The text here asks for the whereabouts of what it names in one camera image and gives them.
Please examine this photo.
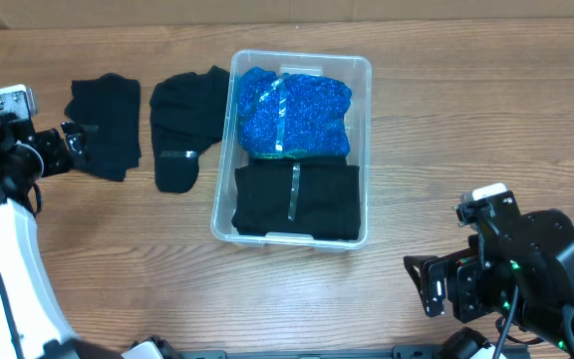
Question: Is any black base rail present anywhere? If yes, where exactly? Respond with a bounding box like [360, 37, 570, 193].
[122, 334, 530, 359]

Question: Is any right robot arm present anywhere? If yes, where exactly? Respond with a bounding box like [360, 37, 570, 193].
[404, 187, 574, 358]

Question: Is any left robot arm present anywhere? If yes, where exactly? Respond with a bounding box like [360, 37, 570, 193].
[0, 85, 119, 358]

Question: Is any black sock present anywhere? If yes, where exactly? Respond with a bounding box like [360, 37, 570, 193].
[149, 66, 230, 193]
[64, 73, 142, 181]

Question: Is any black cloth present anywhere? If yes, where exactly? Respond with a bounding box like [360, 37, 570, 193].
[231, 157, 361, 240]

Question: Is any blue sparkly garment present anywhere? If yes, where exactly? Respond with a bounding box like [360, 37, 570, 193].
[236, 67, 353, 160]

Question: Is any clear plastic storage bin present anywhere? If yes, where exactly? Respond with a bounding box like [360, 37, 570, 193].
[210, 49, 372, 253]

